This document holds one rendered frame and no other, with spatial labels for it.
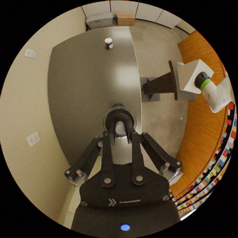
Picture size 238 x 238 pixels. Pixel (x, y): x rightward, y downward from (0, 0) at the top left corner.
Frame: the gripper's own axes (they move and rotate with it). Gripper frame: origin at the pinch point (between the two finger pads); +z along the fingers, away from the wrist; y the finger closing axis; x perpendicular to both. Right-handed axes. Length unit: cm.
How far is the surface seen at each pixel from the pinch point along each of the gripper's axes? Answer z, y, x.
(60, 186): 0, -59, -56
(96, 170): 13.4, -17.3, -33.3
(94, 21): 93, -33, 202
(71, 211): -18.4, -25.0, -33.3
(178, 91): 28, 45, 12
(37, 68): 17, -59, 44
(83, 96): 28.0, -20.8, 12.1
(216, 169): -19, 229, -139
